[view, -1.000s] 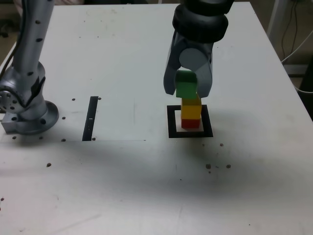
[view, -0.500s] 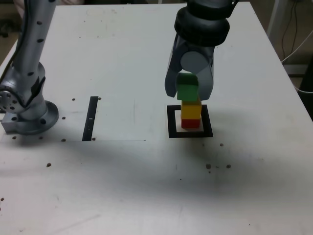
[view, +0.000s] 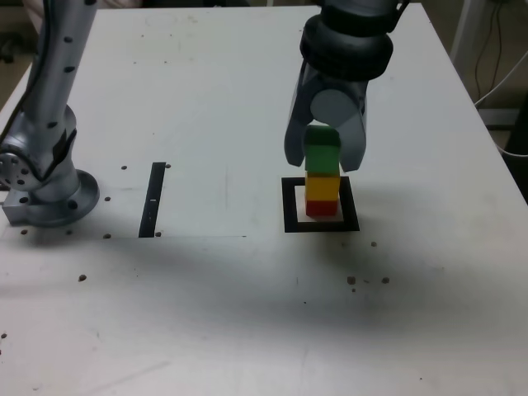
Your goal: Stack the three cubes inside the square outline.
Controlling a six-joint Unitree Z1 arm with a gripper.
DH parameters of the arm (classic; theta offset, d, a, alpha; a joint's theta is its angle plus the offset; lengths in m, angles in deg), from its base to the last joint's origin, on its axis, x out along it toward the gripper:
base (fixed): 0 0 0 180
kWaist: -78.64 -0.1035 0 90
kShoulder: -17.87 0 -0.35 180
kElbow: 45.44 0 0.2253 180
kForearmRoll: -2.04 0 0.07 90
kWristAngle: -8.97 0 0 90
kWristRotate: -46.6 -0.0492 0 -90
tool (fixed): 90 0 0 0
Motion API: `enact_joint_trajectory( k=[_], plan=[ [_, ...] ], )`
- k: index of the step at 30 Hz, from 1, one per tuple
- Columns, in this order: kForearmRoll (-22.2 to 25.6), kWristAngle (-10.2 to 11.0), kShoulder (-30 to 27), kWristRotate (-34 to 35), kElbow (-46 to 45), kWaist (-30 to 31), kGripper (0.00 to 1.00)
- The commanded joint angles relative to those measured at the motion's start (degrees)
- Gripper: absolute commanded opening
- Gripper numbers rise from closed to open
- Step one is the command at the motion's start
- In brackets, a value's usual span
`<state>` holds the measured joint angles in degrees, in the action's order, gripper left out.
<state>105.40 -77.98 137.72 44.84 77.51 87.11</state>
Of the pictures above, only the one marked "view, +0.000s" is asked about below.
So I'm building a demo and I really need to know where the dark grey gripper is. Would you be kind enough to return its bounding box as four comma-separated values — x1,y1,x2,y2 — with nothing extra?
283,60,369,174

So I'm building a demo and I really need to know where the green cube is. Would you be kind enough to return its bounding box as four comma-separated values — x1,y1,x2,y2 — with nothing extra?
304,126,342,173

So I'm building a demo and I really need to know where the yellow cube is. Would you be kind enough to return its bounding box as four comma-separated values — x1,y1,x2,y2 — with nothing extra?
304,172,342,203

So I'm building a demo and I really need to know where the red cube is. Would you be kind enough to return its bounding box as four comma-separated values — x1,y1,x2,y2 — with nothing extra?
305,200,337,219

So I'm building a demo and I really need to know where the black tape square outline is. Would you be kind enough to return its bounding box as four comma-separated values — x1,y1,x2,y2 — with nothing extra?
280,176,361,233

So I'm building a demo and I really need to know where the grey background shelf bar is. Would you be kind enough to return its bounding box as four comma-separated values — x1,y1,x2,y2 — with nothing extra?
478,109,519,130

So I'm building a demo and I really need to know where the black tape strip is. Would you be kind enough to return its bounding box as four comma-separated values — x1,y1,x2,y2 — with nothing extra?
138,162,167,239

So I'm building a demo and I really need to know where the black chair wheel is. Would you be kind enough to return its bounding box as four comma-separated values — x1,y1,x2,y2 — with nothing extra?
0,32,26,64

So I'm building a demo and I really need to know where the white metal frame leg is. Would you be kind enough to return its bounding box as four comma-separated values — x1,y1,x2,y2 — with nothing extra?
450,0,475,71

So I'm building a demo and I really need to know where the black hanging background cable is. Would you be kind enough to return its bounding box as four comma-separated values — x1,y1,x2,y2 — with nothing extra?
474,0,502,104

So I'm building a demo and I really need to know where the white background cable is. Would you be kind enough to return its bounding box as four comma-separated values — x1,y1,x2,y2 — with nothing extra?
473,52,528,158

